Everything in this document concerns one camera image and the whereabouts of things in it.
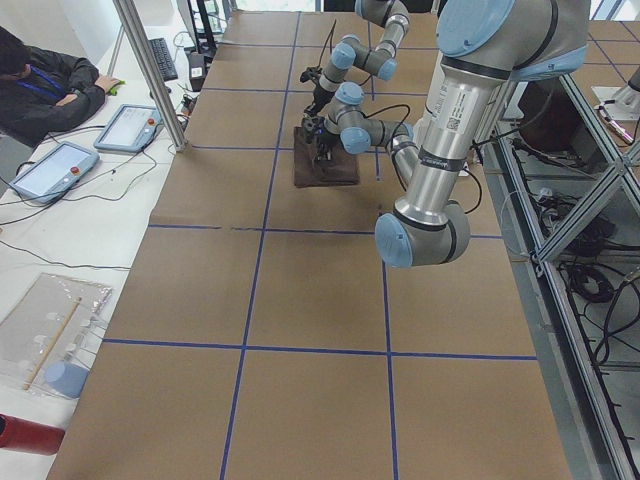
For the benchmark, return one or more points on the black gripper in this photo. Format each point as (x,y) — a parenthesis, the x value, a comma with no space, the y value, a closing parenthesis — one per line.
(323,138)
(317,96)

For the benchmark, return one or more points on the brown t-shirt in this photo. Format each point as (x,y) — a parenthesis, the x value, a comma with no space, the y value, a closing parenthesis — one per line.
(342,171)

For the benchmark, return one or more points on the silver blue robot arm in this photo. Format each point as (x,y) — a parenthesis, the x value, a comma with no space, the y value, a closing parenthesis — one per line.
(378,61)
(483,44)

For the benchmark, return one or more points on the black box white label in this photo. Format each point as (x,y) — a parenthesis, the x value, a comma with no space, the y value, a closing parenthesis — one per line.
(197,70)

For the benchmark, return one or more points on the black keyboard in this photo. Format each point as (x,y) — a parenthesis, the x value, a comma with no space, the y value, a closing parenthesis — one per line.
(163,58)

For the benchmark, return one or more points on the far teach pendant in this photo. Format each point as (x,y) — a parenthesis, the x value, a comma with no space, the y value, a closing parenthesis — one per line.
(130,130)

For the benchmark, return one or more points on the teach pendant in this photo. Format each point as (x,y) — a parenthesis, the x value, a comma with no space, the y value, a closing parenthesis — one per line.
(130,130)
(55,173)

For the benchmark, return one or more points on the near teach pendant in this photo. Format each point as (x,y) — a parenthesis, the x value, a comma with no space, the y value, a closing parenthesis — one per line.
(55,173)

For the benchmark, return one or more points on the seated person dark jacket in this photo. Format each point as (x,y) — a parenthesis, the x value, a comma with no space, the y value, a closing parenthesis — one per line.
(44,91)

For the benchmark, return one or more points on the wooden stick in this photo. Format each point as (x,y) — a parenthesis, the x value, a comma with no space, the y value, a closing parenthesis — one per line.
(50,346)

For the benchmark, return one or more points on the clear plastic bag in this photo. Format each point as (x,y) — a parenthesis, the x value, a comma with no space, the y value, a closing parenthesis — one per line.
(29,326)

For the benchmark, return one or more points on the light blue cup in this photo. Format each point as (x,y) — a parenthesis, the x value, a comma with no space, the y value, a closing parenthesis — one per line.
(66,378)

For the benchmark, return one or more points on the red cylinder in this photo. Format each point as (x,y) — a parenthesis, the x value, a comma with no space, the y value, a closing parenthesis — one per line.
(26,436)

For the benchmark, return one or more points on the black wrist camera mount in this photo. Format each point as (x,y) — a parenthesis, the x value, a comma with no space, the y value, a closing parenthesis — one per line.
(311,74)
(312,126)

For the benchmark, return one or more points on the white pedestal column base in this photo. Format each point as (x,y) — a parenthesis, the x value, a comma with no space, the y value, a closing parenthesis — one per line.
(422,125)

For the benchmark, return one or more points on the aluminium frame post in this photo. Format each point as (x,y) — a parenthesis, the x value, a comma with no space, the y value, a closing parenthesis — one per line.
(136,35)

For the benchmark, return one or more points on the aluminium table frame rail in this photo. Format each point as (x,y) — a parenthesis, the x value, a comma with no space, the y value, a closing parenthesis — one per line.
(570,208)

